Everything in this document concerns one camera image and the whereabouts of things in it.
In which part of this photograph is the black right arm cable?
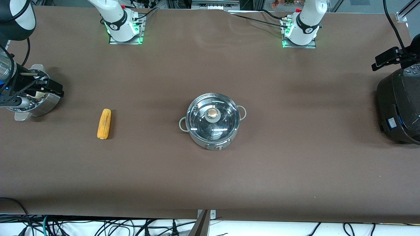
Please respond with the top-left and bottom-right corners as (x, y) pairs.
(22, 38), (31, 66)

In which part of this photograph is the aluminium frame rail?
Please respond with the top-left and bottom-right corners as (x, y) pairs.
(191, 0), (241, 10)

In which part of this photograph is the yellow corn cob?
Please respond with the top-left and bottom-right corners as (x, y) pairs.
(97, 108), (112, 140)

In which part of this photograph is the grey angled bar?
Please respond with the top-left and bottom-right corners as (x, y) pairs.
(188, 210), (210, 236)

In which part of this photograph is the black base power cable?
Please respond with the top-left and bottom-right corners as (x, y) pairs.
(230, 9), (287, 28)
(131, 0), (159, 22)

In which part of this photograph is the glass pot lid with knob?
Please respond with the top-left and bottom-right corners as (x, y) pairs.
(186, 93), (240, 141)

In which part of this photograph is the steel bowl with flat handles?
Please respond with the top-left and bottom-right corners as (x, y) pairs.
(7, 64), (62, 122)

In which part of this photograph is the stainless steel pot with handles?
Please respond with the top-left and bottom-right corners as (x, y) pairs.
(179, 93), (247, 150)

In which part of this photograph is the aluminium corner profile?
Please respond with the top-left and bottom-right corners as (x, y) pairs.
(395, 0), (420, 23)

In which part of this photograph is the black rice cooker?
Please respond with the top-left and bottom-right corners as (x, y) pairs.
(376, 64), (420, 145)

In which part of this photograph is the brown table cover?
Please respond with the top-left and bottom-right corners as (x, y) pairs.
(0, 6), (420, 224)

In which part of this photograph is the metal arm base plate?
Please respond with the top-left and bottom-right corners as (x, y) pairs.
(109, 15), (145, 45)
(282, 18), (317, 49)

